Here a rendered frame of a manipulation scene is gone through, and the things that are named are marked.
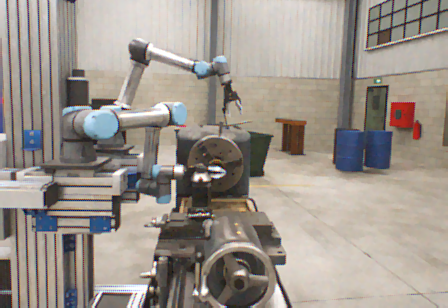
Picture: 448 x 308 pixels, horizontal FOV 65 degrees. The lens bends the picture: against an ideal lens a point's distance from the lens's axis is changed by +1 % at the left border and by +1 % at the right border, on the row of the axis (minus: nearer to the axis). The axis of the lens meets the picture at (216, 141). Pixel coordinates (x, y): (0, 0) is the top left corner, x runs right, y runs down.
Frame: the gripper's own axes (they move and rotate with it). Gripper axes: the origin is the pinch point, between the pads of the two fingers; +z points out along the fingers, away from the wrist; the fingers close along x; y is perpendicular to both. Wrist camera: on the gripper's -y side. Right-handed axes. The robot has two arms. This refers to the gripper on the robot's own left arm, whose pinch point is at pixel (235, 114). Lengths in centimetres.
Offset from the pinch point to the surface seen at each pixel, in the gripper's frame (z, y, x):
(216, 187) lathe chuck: 35.2, 16.6, -23.4
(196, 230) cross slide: 33, 82, -33
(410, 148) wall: 273, -730, 497
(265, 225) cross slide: 38, 83, -8
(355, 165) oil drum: 215, -536, 265
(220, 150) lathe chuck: 15.7, 16.6, -15.1
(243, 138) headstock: 15.0, 0.6, 0.5
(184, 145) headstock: 8.6, 1.1, -34.8
